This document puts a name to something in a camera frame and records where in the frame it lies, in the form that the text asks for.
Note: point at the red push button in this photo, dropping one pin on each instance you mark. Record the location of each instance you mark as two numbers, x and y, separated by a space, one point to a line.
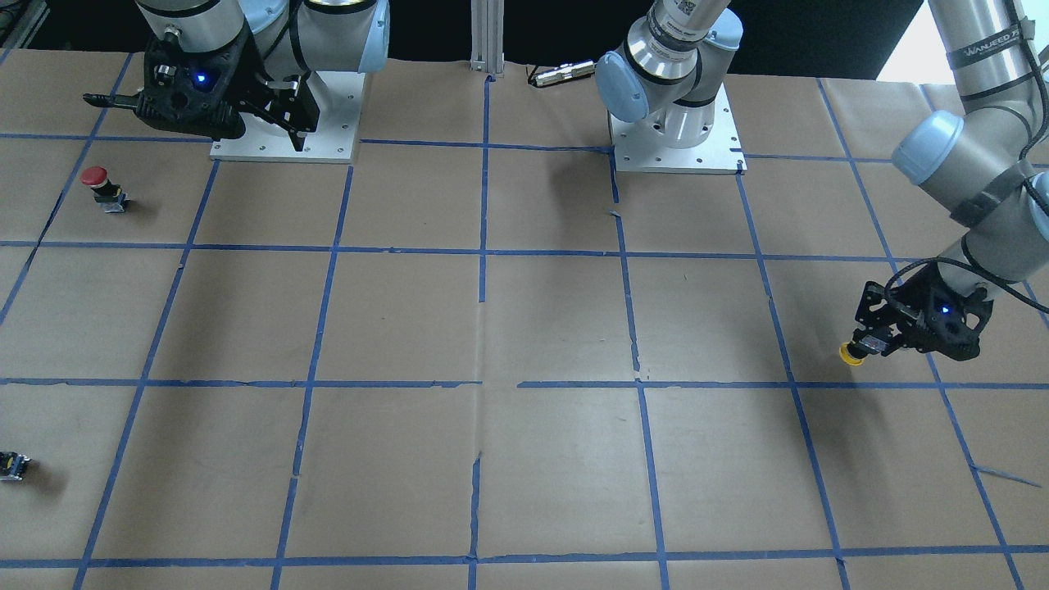
110 197

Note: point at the yellow push button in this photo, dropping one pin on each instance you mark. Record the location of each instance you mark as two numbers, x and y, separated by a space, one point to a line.
862 346

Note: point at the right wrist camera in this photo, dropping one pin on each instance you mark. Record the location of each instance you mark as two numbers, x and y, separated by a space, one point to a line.
186 92

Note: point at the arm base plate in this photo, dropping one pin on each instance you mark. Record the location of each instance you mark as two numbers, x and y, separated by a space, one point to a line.
696 140
340 97

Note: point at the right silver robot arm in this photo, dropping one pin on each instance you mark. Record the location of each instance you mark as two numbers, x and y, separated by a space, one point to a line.
286 37

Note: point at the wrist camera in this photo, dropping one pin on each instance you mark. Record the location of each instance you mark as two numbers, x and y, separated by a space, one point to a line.
947 322
186 92

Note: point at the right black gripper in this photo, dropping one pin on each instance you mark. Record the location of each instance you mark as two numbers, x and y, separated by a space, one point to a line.
261 83

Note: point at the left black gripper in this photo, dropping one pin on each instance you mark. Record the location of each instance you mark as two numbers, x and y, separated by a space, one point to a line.
911 310

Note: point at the black contact block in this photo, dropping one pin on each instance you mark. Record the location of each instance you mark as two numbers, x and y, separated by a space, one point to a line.
14 466

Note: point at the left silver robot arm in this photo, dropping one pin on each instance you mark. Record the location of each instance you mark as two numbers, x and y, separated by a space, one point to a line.
672 62

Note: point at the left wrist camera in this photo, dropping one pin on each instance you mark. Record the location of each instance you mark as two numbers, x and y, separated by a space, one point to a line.
947 322

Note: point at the aluminium frame post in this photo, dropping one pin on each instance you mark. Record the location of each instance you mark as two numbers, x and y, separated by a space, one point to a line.
487 20

